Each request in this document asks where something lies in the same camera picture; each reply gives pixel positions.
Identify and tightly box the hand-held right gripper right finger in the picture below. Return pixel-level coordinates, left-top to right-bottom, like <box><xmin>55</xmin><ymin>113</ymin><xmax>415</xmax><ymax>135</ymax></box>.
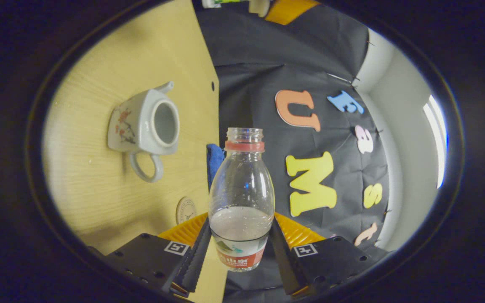
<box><xmin>269</xmin><ymin>213</ymin><xmax>380</xmax><ymax>299</ymax></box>

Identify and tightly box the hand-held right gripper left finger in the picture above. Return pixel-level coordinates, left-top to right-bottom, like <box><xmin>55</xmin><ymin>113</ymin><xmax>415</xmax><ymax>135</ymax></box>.
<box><xmin>106</xmin><ymin>215</ymin><xmax>212</xmax><ymax>297</ymax></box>

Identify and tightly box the round wooden coaster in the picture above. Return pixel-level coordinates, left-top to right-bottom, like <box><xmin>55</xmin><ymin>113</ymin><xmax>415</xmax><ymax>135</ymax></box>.
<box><xmin>176</xmin><ymin>197</ymin><xmax>199</xmax><ymax>225</ymax></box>

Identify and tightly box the clear plastic water bottle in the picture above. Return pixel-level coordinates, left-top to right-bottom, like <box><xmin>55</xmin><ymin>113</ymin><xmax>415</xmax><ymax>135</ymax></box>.
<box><xmin>208</xmin><ymin>128</ymin><xmax>276</xmax><ymax>272</ymax></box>

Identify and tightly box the white porcelain teacup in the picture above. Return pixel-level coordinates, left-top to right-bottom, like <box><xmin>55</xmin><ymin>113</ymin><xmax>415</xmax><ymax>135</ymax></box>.
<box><xmin>107</xmin><ymin>81</ymin><xmax>181</xmax><ymax>183</ymax></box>

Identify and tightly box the black backdrop cloth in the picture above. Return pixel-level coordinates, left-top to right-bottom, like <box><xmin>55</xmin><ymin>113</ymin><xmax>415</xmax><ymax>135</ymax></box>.
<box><xmin>194</xmin><ymin>0</ymin><xmax>390</xmax><ymax>295</ymax></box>

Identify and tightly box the blue towel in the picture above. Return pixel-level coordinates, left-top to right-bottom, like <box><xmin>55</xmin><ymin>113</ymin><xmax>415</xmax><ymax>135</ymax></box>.
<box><xmin>206</xmin><ymin>144</ymin><xmax>225</xmax><ymax>190</ymax></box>

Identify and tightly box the ceiling light panel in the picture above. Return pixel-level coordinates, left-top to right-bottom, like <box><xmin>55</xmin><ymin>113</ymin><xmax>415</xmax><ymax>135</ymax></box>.
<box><xmin>423</xmin><ymin>95</ymin><xmax>448</xmax><ymax>189</ymax></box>

